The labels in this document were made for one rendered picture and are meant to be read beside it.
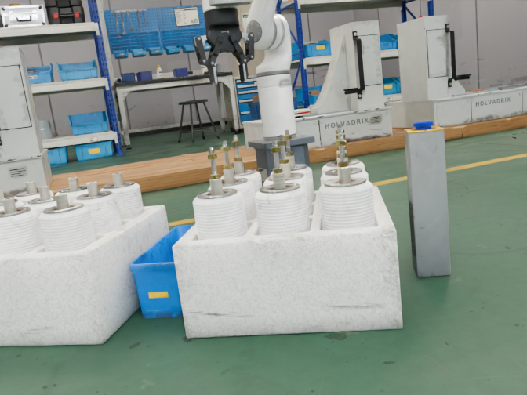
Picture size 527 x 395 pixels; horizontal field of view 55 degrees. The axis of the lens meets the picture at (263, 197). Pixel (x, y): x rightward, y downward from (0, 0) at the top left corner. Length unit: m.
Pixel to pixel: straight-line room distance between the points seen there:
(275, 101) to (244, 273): 0.59
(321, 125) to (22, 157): 1.65
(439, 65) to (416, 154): 2.57
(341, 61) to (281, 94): 2.01
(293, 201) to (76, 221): 0.42
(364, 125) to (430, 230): 2.15
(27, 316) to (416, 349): 0.71
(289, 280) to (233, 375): 0.19
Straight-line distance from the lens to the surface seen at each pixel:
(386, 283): 0.89
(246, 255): 0.88
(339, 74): 3.33
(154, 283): 1.06
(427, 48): 3.58
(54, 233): 1.03
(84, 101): 9.11
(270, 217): 0.89
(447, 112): 3.59
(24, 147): 2.83
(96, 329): 1.02
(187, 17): 6.96
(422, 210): 1.11
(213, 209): 0.91
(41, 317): 1.07
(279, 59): 1.38
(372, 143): 3.17
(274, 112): 1.35
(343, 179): 0.90
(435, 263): 1.14
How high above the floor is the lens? 0.42
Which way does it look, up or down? 11 degrees down
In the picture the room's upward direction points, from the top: 7 degrees counter-clockwise
